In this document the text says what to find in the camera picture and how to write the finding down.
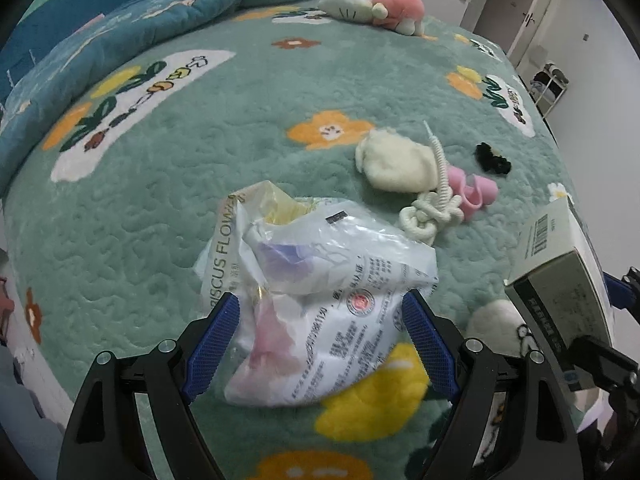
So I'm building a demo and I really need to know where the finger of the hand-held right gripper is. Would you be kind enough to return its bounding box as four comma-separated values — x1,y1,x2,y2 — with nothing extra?
604,267,640,318
565,335,640,396

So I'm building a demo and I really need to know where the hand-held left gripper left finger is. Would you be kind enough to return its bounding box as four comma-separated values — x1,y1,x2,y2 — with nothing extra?
60,291,241,480

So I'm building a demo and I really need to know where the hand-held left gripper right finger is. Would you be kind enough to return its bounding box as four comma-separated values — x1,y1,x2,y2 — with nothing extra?
401,289,583,480

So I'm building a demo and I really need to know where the white green cardboard box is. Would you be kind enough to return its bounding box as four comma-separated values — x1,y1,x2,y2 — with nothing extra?
504,195,616,393

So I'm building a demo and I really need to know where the clear printed plastic bag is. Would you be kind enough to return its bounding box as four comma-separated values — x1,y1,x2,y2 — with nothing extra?
192,180,440,408

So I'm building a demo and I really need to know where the pink hair clip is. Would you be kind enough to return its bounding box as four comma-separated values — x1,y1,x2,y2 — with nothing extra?
446,165,499,222

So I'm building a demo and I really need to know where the green flower print blanket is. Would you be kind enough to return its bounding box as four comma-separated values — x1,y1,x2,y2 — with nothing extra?
0,5,601,480

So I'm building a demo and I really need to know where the cream fluffy plush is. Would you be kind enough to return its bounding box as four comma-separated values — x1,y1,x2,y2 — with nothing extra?
355,129,438,195

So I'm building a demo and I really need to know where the black hair scrunchie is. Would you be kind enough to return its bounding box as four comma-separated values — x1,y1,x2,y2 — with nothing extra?
475,142,513,176

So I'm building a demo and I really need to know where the white shoe rack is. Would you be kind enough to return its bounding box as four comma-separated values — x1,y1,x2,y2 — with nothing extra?
530,45,571,121

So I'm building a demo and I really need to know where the white door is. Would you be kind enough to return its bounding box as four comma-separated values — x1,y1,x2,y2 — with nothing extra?
507,0,558,68

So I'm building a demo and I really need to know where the blue floral quilt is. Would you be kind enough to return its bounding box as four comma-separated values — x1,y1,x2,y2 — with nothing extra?
0,0,346,196

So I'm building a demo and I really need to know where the pink white cat plush toy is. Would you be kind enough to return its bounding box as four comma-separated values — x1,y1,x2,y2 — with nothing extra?
317,0,426,36

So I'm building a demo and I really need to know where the white knotted rope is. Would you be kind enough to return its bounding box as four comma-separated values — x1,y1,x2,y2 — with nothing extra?
399,121,463,245

